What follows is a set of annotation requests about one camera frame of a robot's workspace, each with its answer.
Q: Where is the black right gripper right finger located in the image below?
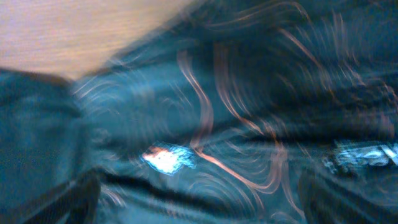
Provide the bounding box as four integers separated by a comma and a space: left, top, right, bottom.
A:
298, 169, 397, 224

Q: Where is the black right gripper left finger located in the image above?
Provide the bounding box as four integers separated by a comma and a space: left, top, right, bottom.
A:
18, 170, 101, 224

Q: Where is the black orange-patterned jersey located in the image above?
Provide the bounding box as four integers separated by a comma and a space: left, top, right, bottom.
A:
1, 1, 397, 223

